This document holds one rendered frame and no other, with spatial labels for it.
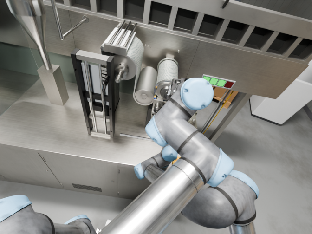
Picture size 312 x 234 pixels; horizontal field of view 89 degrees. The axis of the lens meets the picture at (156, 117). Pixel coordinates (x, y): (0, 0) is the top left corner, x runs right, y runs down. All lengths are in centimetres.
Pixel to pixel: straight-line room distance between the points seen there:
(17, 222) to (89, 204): 149
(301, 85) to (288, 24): 195
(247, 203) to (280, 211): 194
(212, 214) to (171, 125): 30
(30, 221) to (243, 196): 53
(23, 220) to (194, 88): 40
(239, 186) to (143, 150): 61
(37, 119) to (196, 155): 109
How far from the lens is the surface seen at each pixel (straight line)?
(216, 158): 36
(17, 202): 41
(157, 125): 39
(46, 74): 117
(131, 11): 117
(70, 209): 189
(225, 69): 125
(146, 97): 94
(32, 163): 144
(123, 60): 84
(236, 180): 62
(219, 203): 56
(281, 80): 147
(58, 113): 127
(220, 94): 308
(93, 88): 86
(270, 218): 244
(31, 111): 134
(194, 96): 37
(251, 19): 117
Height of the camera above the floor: 179
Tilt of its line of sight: 47 degrees down
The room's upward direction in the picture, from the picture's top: 15 degrees clockwise
